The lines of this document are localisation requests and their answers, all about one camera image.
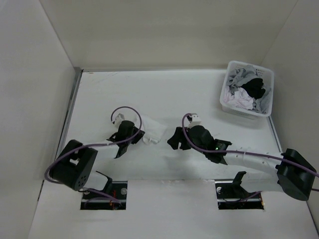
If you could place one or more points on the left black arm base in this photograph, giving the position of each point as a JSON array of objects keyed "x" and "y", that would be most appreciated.
[{"x": 103, "y": 193}]

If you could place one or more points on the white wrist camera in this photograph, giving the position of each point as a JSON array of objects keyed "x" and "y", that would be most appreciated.
[
  {"x": 194, "y": 120},
  {"x": 118, "y": 119}
]

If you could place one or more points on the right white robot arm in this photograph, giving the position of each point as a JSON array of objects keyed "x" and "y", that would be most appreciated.
[{"x": 288, "y": 172}]

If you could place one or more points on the white tank top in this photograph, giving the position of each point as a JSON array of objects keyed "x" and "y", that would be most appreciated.
[{"x": 154, "y": 130}]

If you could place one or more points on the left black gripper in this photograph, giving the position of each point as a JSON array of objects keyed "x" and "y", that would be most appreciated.
[{"x": 138, "y": 136}]

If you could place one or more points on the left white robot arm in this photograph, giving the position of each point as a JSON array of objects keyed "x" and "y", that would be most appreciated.
[{"x": 73, "y": 166}]

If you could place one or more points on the black tank top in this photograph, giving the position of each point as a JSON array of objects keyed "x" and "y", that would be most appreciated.
[{"x": 255, "y": 88}]

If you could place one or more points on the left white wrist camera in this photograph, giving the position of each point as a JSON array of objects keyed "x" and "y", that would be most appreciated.
[{"x": 118, "y": 119}]

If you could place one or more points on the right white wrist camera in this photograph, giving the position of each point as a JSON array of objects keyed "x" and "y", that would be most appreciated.
[{"x": 194, "y": 120}]

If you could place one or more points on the pale pink tank top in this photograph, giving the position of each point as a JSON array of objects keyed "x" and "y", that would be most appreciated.
[{"x": 238, "y": 99}]

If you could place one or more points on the white plastic laundry basket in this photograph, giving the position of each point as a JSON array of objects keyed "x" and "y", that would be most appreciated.
[{"x": 265, "y": 73}]

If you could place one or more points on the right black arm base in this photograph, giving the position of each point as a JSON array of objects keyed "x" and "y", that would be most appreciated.
[{"x": 231, "y": 196}]

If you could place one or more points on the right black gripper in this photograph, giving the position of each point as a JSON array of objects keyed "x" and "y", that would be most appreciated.
[{"x": 178, "y": 136}]

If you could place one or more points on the grey tank top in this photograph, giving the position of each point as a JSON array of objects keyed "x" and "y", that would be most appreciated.
[{"x": 240, "y": 76}]

